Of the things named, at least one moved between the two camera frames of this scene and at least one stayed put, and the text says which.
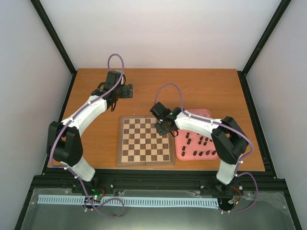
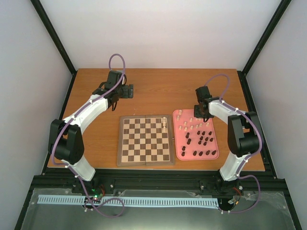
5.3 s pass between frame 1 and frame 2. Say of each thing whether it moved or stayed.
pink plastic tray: stayed
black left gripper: stayed
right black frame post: stayed
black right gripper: moved
